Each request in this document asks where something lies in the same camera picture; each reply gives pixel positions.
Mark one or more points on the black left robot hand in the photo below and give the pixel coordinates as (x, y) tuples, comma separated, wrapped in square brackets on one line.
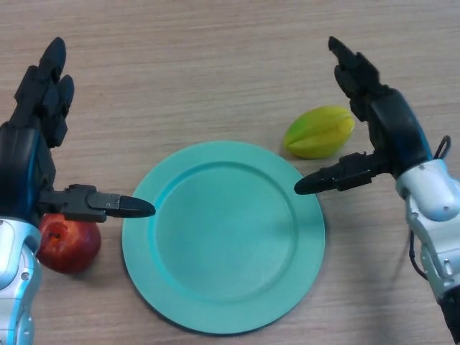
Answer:
[(18, 161)]

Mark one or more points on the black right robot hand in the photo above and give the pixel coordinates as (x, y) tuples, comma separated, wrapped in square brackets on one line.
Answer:
[(395, 125)]

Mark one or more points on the yellow green starfruit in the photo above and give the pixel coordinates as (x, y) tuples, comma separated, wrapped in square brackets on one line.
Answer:
[(316, 133)]

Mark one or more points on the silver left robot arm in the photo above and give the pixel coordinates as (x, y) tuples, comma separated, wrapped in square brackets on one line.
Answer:
[(14, 266)]

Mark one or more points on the teal green round plate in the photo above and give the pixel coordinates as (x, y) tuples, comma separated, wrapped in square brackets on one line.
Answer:
[(223, 237)]

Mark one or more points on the red apple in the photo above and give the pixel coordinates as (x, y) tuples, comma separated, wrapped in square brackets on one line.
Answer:
[(72, 248)]

